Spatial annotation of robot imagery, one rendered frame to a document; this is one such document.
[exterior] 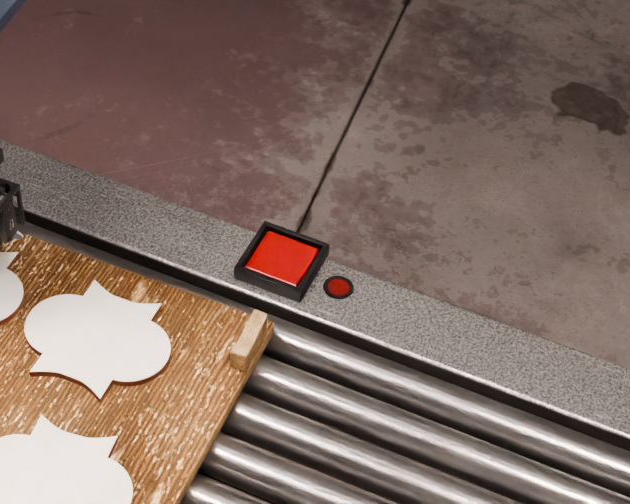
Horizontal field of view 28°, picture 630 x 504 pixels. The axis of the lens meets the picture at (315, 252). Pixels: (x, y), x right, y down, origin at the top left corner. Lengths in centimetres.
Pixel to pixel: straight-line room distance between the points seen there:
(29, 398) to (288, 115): 177
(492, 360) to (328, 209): 143
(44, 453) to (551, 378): 49
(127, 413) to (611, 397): 47
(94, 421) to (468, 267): 153
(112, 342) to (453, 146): 173
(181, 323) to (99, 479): 19
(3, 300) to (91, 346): 11
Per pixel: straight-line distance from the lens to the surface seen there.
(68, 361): 121
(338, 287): 130
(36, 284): 128
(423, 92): 298
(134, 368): 120
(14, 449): 116
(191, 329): 124
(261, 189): 270
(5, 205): 116
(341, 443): 118
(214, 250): 133
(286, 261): 131
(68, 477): 113
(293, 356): 125
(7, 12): 173
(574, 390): 127
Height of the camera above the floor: 190
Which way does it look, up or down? 47 degrees down
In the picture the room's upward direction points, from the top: 6 degrees clockwise
